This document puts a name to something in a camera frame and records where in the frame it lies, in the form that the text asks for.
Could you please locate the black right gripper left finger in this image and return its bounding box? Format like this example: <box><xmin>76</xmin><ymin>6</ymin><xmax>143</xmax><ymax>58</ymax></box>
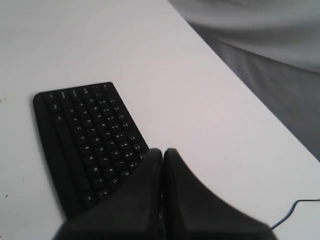
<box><xmin>54</xmin><ymin>148</ymin><xmax>163</xmax><ymax>240</ymax></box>

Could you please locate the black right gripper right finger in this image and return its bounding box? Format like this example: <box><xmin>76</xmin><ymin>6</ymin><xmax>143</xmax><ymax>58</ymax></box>
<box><xmin>162</xmin><ymin>148</ymin><xmax>276</xmax><ymax>240</ymax></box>

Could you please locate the black acer keyboard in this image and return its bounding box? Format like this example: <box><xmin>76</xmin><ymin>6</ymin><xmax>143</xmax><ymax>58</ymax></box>
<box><xmin>32</xmin><ymin>82</ymin><xmax>149</xmax><ymax>220</ymax></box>

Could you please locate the grey backdrop cloth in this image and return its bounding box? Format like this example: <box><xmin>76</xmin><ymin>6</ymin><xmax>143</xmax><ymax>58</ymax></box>
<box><xmin>171</xmin><ymin>0</ymin><xmax>320</xmax><ymax>158</ymax></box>

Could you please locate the black keyboard cable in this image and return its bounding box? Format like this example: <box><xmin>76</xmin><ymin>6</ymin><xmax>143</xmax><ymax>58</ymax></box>
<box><xmin>271</xmin><ymin>198</ymin><xmax>320</xmax><ymax>230</ymax></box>

